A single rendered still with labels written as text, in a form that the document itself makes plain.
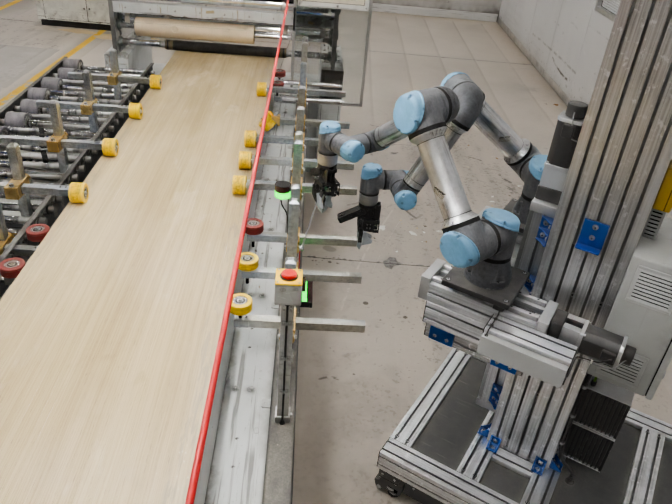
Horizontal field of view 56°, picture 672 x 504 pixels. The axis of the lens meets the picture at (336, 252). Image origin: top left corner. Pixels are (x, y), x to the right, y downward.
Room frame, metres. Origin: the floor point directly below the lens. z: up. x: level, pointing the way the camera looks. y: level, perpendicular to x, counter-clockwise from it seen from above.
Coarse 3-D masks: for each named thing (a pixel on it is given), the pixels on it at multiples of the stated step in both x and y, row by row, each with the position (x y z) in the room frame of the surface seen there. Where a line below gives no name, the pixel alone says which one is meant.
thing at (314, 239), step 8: (264, 232) 2.13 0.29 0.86; (272, 232) 2.13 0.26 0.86; (248, 240) 2.10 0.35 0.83; (256, 240) 2.10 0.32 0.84; (264, 240) 2.11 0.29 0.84; (272, 240) 2.11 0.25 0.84; (280, 240) 2.11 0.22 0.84; (312, 240) 2.12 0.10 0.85; (320, 240) 2.12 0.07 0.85; (328, 240) 2.13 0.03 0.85; (336, 240) 2.13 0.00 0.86; (344, 240) 2.13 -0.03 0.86; (352, 240) 2.13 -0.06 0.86
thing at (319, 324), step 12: (240, 324) 1.60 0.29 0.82; (252, 324) 1.61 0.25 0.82; (264, 324) 1.61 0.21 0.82; (276, 324) 1.61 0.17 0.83; (300, 324) 1.62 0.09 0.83; (312, 324) 1.62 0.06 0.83; (324, 324) 1.63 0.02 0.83; (336, 324) 1.63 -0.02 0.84; (348, 324) 1.63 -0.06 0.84; (360, 324) 1.64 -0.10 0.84
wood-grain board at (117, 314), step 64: (192, 64) 4.09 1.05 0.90; (256, 64) 4.22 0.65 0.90; (128, 128) 2.94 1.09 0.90; (192, 128) 3.02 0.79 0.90; (256, 128) 3.10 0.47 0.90; (128, 192) 2.28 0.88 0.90; (192, 192) 2.33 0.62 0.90; (64, 256) 1.78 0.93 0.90; (128, 256) 1.82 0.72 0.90; (192, 256) 1.85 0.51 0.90; (0, 320) 1.42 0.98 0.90; (64, 320) 1.45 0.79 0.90; (128, 320) 1.47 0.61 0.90; (192, 320) 1.50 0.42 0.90; (0, 384) 1.17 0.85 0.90; (64, 384) 1.19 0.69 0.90; (128, 384) 1.21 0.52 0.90; (192, 384) 1.23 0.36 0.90; (0, 448) 0.97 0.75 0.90; (64, 448) 0.99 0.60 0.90; (128, 448) 1.00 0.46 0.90; (192, 448) 1.02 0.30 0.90
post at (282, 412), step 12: (288, 312) 1.31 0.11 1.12; (288, 324) 1.31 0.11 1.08; (288, 336) 1.31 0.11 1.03; (288, 348) 1.32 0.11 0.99; (288, 360) 1.32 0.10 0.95; (288, 372) 1.32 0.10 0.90; (288, 384) 1.32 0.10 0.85; (288, 396) 1.32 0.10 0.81; (276, 408) 1.34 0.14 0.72; (288, 408) 1.32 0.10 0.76; (276, 420) 1.31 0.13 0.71; (288, 420) 1.31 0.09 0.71
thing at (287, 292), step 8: (280, 272) 1.34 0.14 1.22; (280, 280) 1.31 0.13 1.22; (288, 280) 1.31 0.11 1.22; (296, 280) 1.32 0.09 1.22; (280, 288) 1.30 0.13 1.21; (288, 288) 1.30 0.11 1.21; (296, 288) 1.30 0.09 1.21; (280, 296) 1.30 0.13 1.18; (288, 296) 1.30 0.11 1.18; (296, 296) 1.30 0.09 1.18; (280, 304) 1.30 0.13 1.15; (288, 304) 1.30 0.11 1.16; (296, 304) 1.30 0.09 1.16
